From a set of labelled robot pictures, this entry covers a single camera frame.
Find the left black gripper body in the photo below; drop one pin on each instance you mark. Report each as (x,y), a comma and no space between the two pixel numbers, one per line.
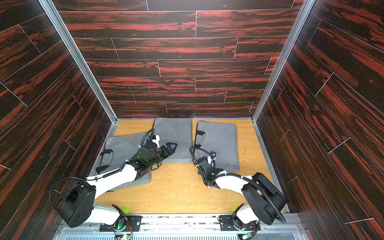
(159,156)

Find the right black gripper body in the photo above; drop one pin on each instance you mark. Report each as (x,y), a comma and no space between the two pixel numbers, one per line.
(199,163)

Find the grey laptop bag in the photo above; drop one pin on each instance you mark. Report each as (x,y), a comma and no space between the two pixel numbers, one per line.
(175,130)
(221,139)
(123,148)

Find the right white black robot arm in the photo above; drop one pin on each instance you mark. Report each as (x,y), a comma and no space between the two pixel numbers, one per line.
(264,201)

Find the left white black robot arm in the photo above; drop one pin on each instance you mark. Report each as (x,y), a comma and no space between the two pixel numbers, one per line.
(76,204)

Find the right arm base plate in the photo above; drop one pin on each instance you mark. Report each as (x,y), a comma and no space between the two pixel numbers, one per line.
(232,223)

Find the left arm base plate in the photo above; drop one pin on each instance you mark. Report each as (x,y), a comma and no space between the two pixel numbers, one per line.
(123,224)

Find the aluminium front rail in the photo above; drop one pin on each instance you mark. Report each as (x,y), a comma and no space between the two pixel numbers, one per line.
(187,227)

